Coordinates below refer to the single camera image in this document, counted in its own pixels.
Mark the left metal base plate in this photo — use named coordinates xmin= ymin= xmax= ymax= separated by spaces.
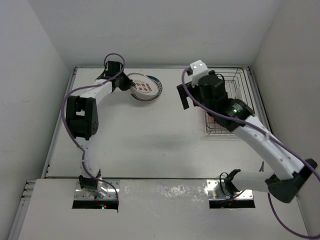
xmin=73 ymin=179 xmax=120 ymax=201

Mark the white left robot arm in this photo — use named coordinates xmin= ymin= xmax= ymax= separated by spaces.
xmin=61 ymin=61 xmax=135 ymax=196

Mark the white plate red lettering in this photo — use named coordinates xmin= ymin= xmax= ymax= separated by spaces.
xmin=128 ymin=73 xmax=159 ymax=100

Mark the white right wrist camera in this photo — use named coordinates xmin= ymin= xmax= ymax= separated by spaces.
xmin=186 ymin=60 xmax=209 ymax=88

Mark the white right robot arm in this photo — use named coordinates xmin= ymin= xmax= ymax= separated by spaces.
xmin=176 ymin=71 xmax=318 ymax=203

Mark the metal base plate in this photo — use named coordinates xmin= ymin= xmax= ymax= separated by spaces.
xmin=73 ymin=179 xmax=120 ymax=201
xmin=206 ymin=178 xmax=254 ymax=201

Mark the white plate green red rim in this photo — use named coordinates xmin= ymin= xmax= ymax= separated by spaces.
xmin=129 ymin=73 xmax=163 ymax=103

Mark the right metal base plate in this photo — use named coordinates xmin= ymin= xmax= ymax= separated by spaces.
xmin=206 ymin=178 xmax=254 ymax=201

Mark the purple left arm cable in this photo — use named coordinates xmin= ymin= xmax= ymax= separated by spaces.
xmin=60 ymin=52 xmax=126 ymax=203

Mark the white front cover panel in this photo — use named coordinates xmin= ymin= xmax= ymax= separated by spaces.
xmin=19 ymin=179 xmax=306 ymax=240

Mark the grey wire dish rack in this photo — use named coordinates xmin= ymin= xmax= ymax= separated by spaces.
xmin=204 ymin=67 xmax=255 ymax=139

